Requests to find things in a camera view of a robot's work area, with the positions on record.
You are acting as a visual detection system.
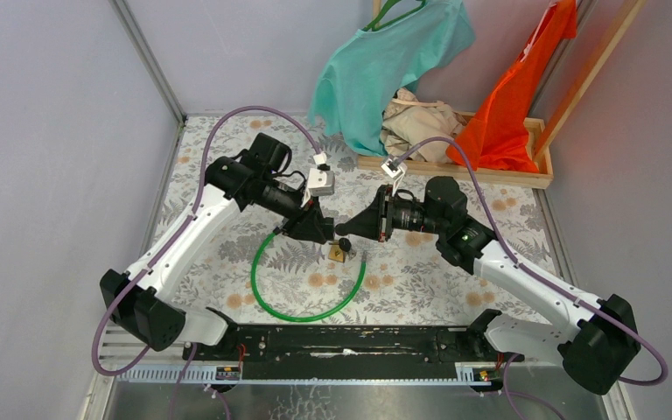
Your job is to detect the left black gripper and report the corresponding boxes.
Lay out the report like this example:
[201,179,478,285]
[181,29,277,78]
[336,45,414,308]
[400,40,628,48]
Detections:
[255,174,326,242]

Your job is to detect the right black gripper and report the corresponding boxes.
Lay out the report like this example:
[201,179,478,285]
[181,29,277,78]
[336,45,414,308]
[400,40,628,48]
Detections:
[340,185,445,244]

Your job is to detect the green cable lock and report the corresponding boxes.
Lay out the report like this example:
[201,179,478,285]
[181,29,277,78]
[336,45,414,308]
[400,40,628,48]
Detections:
[248,233,367,323]

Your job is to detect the brass padlock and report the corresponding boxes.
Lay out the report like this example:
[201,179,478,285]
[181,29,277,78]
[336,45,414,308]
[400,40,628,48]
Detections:
[327,242,352,263]

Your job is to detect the black padlock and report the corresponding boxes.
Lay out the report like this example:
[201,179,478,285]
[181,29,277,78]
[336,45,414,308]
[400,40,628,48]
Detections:
[320,223,335,244]

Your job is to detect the black head keys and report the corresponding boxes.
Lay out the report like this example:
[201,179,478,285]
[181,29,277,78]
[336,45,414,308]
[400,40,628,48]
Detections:
[337,237,353,254]

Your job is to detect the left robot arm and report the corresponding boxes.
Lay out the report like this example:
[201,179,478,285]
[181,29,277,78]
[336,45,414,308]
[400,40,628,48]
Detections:
[100,134,335,360]

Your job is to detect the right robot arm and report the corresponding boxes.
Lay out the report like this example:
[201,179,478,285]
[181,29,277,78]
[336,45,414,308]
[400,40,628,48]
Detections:
[335,177,641,396]

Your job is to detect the wooden tray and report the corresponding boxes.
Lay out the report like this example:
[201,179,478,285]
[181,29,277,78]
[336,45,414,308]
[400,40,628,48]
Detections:
[356,111,555,191]

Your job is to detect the floral table mat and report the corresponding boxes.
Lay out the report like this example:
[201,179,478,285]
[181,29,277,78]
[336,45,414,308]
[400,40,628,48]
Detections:
[156,115,539,326]

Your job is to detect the beige crumpled cloth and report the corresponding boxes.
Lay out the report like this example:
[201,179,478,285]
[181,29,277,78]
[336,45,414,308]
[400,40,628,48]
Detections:
[380,87,467,156]

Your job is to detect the teal t-shirt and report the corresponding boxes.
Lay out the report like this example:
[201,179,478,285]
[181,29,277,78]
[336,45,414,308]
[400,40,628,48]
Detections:
[307,1,475,157]

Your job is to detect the orange t-shirt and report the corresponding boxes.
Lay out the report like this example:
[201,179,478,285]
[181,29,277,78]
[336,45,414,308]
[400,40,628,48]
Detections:
[455,0,578,173]

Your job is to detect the green clothes hanger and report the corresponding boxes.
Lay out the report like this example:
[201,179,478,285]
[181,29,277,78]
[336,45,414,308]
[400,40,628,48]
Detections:
[361,0,428,32]

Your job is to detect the wooden rack pole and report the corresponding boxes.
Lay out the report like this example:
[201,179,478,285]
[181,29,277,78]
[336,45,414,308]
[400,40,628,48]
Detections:
[533,0,646,163]

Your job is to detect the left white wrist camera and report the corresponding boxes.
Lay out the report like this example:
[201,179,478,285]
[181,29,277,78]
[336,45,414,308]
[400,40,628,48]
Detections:
[306,164,335,197]

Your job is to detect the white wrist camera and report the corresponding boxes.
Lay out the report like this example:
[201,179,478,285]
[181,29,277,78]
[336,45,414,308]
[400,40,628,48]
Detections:
[306,164,335,197]
[381,156,407,195]

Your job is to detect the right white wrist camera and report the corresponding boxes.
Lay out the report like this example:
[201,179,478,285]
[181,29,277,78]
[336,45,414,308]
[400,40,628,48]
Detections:
[381,156,407,195]

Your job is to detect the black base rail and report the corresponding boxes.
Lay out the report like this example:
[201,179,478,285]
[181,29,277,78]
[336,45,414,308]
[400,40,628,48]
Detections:
[182,324,511,383]

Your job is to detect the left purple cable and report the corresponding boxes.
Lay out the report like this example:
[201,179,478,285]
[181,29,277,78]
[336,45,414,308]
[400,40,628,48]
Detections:
[90,105,328,420]

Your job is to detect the aluminium corner post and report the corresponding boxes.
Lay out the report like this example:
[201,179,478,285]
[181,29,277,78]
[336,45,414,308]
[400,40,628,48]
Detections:
[108,0,186,124]

